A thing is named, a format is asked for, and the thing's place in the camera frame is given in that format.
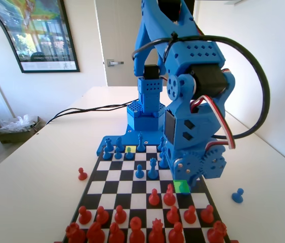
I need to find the brown cardboard box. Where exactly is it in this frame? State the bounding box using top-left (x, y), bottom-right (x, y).
top-left (0, 115), bottom-right (42, 144)

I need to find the blue chess king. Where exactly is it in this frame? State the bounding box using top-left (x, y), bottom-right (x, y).
top-left (136, 131), bottom-right (145, 152)

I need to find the white red black servo wire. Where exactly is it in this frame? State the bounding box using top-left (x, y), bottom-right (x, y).
top-left (189, 95), bottom-right (236, 151)

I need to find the black and white chessboard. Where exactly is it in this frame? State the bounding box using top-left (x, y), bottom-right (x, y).
top-left (61, 144), bottom-right (231, 243)

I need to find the blue chess rook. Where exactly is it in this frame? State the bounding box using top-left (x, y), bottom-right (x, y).
top-left (103, 138), bottom-right (114, 153)

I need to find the dark framed wall poster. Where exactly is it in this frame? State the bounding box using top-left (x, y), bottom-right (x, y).
top-left (0, 0), bottom-right (81, 74)

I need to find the clear plastic bag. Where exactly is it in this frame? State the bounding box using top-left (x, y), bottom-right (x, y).
top-left (0, 114), bottom-right (38, 134)

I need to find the thin black power cable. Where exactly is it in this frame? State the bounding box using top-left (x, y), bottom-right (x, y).
top-left (46, 101), bottom-right (139, 126)
top-left (53, 100), bottom-right (139, 119)

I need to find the red chess pawn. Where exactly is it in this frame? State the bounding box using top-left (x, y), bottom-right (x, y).
top-left (78, 167), bottom-right (88, 181)
top-left (166, 205), bottom-right (180, 224)
top-left (183, 205), bottom-right (197, 224)
top-left (96, 206), bottom-right (110, 225)
top-left (78, 205), bottom-right (92, 225)
top-left (199, 204), bottom-right (214, 223)
top-left (148, 188), bottom-right (160, 206)
top-left (114, 205), bottom-right (127, 224)

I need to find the red chess rook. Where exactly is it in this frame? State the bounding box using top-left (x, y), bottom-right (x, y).
top-left (65, 222), bottom-right (87, 243)
top-left (207, 220), bottom-right (228, 243)

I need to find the red chess knight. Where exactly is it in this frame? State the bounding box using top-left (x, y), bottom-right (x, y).
top-left (162, 183), bottom-right (176, 206)
top-left (86, 221), bottom-right (106, 243)

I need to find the red chess queen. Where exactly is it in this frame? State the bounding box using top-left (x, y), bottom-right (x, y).
top-left (148, 218), bottom-right (165, 243)

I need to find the blue chess queen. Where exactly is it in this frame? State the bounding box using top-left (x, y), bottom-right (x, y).
top-left (147, 157), bottom-right (158, 180)

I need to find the red chess bishop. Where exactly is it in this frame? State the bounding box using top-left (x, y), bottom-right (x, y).
top-left (108, 222), bottom-right (126, 243)
top-left (168, 221), bottom-right (185, 243)

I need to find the red arm base plate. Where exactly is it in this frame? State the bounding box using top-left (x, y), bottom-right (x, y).
top-left (53, 237), bottom-right (239, 243)

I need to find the blue arm base plate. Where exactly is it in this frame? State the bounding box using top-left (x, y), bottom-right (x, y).
top-left (96, 124), bottom-right (167, 156)

